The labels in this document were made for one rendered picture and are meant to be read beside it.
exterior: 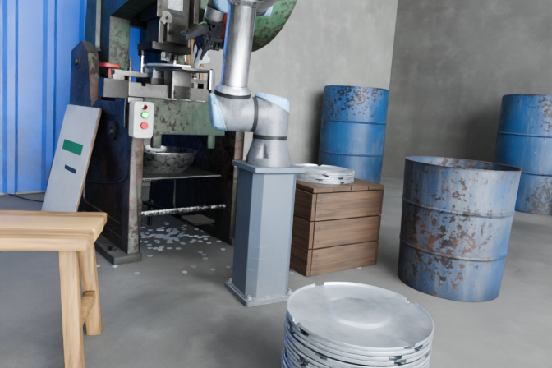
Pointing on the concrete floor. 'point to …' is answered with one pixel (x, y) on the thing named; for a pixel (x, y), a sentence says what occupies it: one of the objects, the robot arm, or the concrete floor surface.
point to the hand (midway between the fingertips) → (194, 65)
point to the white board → (71, 158)
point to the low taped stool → (75, 302)
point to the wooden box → (335, 226)
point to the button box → (131, 132)
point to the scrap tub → (456, 226)
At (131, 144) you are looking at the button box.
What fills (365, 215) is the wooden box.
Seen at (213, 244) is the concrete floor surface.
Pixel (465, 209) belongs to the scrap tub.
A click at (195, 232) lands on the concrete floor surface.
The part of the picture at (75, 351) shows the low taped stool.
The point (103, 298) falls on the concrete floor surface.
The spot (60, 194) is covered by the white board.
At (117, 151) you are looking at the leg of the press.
